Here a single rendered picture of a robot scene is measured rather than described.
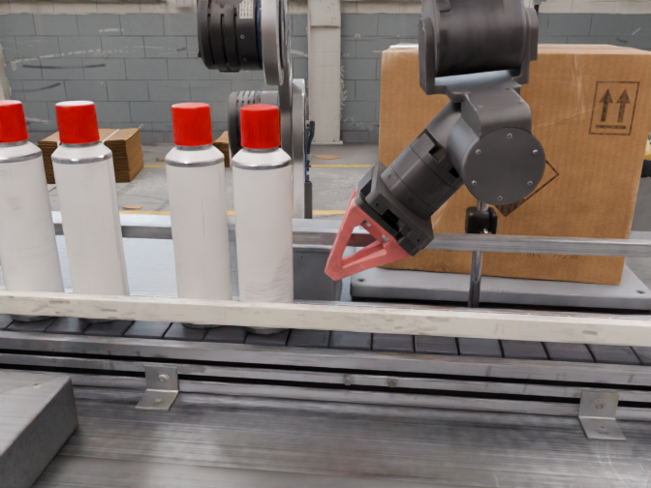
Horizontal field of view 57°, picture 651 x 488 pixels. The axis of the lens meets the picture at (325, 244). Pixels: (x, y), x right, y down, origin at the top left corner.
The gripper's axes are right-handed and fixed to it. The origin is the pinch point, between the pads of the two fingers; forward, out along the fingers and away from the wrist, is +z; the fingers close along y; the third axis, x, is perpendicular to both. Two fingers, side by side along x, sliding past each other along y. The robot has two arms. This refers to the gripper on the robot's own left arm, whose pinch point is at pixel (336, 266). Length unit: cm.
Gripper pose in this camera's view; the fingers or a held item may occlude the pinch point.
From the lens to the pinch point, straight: 56.2
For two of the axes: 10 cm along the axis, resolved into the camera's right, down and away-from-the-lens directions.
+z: -6.5, 6.9, 3.3
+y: -1.1, 3.5, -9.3
